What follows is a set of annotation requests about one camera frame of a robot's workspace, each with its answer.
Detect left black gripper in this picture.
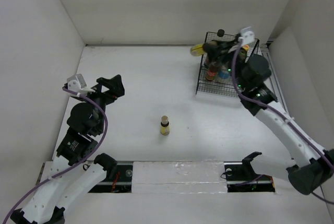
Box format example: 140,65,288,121
78,74,125,133

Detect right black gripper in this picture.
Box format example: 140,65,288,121
204,39,247,90

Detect dark soy sauce bottle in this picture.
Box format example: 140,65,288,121
204,29,225,68

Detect small yellow bottle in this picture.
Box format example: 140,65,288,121
160,115,170,135
190,43,206,56

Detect red sauce bottle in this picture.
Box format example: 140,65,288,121
205,61,221,81
238,44,249,63

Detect silver-lid jar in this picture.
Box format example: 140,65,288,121
218,66,230,80

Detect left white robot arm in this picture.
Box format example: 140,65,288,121
3,74,125,223

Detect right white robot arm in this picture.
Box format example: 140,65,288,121
202,37,333,195

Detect black wire rack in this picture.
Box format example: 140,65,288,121
196,32,259,97

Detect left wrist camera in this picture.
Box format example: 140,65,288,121
64,74,95,95

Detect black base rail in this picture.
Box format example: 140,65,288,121
90,161,276,194

